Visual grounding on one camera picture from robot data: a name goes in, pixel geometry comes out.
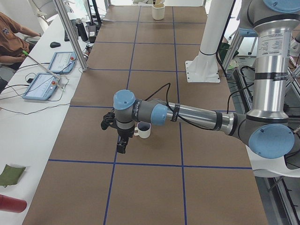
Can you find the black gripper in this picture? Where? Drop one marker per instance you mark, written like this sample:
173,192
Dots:
124,134

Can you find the white ribbed mug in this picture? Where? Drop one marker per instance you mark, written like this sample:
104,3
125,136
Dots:
142,129

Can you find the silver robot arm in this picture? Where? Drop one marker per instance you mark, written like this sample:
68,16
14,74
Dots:
264,128

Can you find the near blue teach pendant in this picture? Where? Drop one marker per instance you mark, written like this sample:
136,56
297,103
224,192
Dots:
42,87

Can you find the blue teach pendant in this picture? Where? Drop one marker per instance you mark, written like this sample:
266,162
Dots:
62,62
42,87

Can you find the far blue teach pendant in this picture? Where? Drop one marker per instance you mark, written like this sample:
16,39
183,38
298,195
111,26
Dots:
62,62

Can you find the green cloth pouch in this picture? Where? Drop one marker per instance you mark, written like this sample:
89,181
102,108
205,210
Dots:
10,175

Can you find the black water bottle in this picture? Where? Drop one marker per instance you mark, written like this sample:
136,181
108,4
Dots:
82,31

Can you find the black computer mouse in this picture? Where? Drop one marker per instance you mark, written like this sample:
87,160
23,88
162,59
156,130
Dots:
55,44

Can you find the red cylinder bottle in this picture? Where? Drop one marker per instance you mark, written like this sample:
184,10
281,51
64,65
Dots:
10,204

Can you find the metal stick green tip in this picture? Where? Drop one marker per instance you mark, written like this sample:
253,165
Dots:
46,69

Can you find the cream plastic bin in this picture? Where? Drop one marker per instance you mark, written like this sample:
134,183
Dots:
158,11

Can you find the white plastic chair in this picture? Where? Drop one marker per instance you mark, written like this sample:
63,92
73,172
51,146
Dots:
270,168

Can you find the person in brown shirt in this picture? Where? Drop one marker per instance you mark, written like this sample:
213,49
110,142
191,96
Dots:
12,46

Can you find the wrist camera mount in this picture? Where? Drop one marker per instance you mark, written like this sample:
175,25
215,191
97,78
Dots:
109,120

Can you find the white camera stand pedestal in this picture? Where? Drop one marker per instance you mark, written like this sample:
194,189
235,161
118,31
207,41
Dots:
204,67

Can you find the aluminium frame post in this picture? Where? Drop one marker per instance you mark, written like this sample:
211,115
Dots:
77,44

